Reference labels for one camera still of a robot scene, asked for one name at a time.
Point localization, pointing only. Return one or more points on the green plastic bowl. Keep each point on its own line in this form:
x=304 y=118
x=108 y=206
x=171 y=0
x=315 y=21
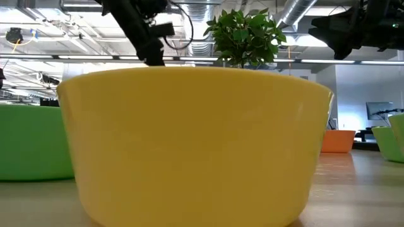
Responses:
x=386 y=145
x=31 y=142
x=398 y=126

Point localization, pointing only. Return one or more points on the yellow plastic bowl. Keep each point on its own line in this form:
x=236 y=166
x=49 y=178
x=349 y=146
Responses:
x=189 y=142

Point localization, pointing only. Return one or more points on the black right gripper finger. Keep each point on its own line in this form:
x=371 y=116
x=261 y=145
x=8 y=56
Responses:
x=344 y=42
x=337 y=22

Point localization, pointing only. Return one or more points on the black ceiling device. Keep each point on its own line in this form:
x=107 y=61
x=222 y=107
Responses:
x=14 y=35

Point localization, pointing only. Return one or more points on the orange plastic bowl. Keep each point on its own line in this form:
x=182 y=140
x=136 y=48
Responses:
x=337 y=142

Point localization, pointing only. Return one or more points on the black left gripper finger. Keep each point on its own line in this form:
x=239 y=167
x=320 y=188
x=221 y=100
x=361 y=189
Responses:
x=154 y=55

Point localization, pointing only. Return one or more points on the green leafy potted plant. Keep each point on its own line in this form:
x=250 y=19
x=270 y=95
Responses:
x=246 y=34

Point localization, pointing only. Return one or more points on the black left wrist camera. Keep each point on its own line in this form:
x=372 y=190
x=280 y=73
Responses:
x=164 y=29

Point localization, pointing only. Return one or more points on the grey computer monitor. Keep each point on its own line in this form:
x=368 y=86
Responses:
x=378 y=110

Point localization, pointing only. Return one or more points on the ceiling strip light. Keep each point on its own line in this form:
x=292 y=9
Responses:
x=326 y=61
x=25 y=56
x=85 y=57
x=382 y=62

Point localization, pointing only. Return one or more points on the silver spiral ceiling duct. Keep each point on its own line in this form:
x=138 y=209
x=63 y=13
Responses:
x=295 y=12
x=199 y=31

